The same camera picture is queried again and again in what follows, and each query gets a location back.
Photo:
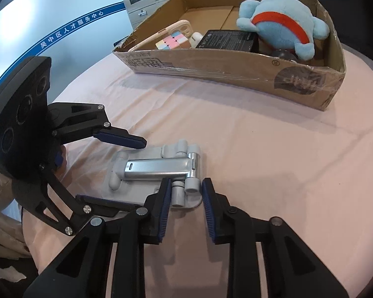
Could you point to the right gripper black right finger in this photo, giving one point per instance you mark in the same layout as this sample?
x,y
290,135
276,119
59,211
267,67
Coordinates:
x,y
291,268

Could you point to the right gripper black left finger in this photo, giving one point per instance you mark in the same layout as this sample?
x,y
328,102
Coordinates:
x,y
107,249

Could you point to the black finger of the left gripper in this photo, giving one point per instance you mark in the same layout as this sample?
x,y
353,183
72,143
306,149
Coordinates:
x,y
104,207
119,136

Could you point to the white folding phone stand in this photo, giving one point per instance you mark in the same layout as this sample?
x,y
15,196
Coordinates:
x,y
133,175

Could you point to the cream clear phone case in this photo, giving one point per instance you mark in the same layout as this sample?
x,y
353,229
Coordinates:
x,y
182,26

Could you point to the white earbuds case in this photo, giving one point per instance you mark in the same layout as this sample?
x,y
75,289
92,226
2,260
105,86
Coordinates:
x,y
195,39

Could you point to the light blue plush toy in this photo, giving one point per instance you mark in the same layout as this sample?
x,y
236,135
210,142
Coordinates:
x,y
283,24

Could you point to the pastel rubik's cube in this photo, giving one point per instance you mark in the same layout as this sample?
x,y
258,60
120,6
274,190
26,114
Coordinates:
x,y
174,41

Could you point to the black flat box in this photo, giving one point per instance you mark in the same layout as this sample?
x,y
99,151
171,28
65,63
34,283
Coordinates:
x,y
235,40

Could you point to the brown cardboard box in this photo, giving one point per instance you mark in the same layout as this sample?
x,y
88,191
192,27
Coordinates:
x,y
313,83

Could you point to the black round object in box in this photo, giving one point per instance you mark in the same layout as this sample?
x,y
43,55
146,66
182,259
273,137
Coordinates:
x,y
284,54

